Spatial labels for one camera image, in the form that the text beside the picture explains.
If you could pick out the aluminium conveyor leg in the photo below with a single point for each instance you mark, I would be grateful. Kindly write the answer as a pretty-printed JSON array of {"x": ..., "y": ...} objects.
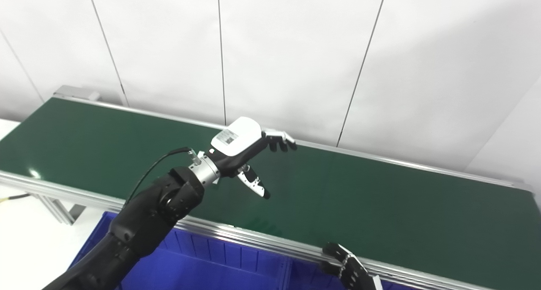
[{"x": 59, "y": 209}]

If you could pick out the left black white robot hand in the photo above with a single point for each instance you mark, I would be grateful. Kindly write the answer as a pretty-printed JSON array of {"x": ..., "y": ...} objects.
[{"x": 239, "y": 140}]

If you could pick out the green conveyor belt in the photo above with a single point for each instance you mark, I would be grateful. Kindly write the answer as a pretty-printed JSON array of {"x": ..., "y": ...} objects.
[
  {"x": 262, "y": 239},
  {"x": 380, "y": 197}
]

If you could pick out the blue plastic bin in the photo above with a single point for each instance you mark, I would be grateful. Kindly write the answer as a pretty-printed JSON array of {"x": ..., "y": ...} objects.
[
  {"x": 308, "y": 279},
  {"x": 203, "y": 269}
]

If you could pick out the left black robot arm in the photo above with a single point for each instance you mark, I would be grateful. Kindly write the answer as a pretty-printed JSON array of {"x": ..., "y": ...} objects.
[{"x": 143, "y": 222}]

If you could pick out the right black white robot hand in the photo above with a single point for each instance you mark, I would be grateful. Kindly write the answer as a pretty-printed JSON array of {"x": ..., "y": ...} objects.
[{"x": 353, "y": 273}]

